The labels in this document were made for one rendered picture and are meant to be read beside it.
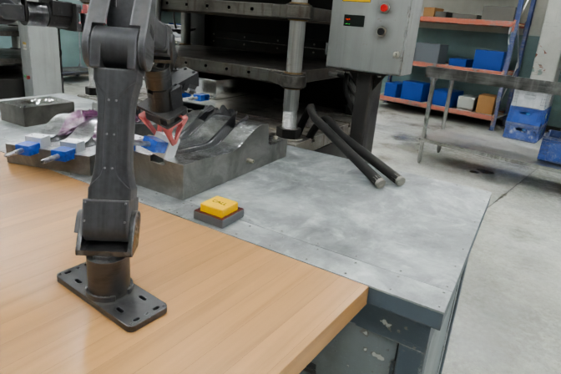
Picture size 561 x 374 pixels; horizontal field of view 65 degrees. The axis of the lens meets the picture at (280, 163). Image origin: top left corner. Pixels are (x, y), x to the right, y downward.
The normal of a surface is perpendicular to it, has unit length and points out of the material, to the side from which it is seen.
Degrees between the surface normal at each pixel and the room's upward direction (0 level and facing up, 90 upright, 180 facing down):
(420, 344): 90
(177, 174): 90
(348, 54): 90
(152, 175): 90
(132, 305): 0
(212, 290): 0
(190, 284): 0
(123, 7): 76
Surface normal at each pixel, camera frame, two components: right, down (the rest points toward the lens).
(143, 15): 0.09, -0.37
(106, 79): 0.07, 0.04
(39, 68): 0.75, 0.25
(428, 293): 0.07, -0.95
